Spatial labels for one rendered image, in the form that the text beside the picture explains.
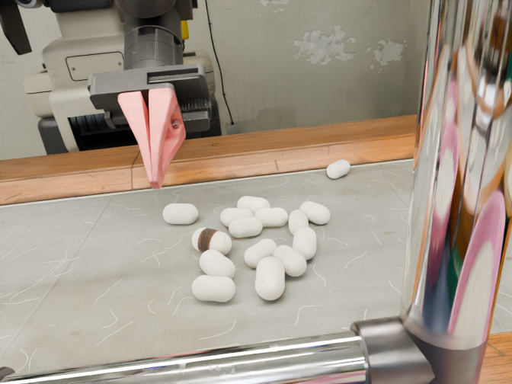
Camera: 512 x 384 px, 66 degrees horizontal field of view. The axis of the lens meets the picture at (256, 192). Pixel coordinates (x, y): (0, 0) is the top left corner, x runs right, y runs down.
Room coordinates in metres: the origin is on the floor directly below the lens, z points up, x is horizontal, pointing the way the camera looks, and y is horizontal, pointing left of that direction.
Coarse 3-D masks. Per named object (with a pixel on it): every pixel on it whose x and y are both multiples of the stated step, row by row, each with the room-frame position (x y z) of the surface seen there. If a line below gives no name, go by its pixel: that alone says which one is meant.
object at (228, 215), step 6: (228, 210) 0.34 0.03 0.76; (234, 210) 0.33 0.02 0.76; (240, 210) 0.33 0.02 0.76; (246, 210) 0.33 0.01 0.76; (222, 216) 0.33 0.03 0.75; (228, 216) 0.33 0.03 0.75; (234, 216) 0.33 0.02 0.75; (240, 216) 0.33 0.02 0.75; (246, 216) 0.33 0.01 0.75; (252, 216) 0.33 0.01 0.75; (222, 222) 0.33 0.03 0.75; (228, 222) 0.33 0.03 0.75
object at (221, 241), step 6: (204, 228) 0.30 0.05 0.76; (198, 234) 0.29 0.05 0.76; (216, 234) 0.29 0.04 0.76; (222, 234) 0.29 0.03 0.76; (192, 240) 0.30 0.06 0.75; (216, 240) 0.28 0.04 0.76; (222, 240) 0.28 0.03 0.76; (228, 240) 0.29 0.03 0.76; (210, 246) 0.28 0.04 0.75; (216, 246) 0.28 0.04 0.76; (222, 246) 0.28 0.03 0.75; (228, 246) 0.28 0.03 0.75; (222, 252) 0.28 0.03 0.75; (228, 252) 0.28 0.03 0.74
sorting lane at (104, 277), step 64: (128, 192) 0.44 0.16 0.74; (192, 192) 0.43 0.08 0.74; (256, 192) 0.41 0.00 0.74; (320, 192) 0.39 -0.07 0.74; (384, 192) 0.38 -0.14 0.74; (0, 256) 0.32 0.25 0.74; (64, 256) 0.31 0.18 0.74; (128, 256) 0.30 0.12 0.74; (192, 256) 0.29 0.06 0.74; (320, 256) 0.27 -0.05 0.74; (384, 256) 0.26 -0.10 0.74; (0, 320) 0.23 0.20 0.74; (64, 320) 0.23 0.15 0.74; (128, 320) 0.22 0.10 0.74; (192, 320) 0.21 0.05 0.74; (256, 320) 0.21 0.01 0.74; (320, 320) 0.20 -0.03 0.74
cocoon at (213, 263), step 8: (208, 256) 0.26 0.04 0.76; (216, 256) 0.26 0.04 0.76; (224, 256) 0.26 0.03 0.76; (200, 264) 0.26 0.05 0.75; (208, 264) 0.25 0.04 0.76; (216, 264) 0.25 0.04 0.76; (224, 264) 0.25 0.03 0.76; (232, 264) 0.25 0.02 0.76; (208, 272) 0.25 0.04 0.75; (216, 272) 0.24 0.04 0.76; (224, 272) 0.24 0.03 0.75; (232, 272) 0.25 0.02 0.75
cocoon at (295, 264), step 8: (280, 248) 0.26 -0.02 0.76; (288, 248) 0.26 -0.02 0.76; (280, 256) 0.26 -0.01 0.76; (288, 256) 0.25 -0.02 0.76; (296, 256) 0.25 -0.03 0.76; (288, 264) 0.25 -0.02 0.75; (296, 264) 0.24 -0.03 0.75; (304, 264) 0.25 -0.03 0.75; (288, 272) 0.25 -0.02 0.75; (296, 272) 0.24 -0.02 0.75
